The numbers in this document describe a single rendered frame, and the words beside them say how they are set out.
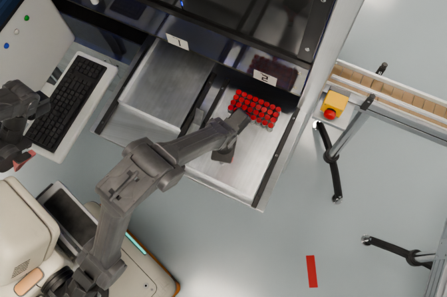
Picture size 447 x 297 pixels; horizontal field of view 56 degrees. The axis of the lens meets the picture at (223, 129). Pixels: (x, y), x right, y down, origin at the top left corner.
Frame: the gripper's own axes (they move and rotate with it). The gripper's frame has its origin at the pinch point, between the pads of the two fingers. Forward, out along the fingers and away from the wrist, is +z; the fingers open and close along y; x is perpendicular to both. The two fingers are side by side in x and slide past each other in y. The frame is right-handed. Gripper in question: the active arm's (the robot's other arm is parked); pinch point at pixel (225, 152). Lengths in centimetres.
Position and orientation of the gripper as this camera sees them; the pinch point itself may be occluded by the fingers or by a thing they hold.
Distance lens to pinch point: 139.0
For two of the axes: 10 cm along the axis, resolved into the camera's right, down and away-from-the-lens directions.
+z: 0.5, 2.8, 9.6
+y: 2.0, -9.4, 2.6
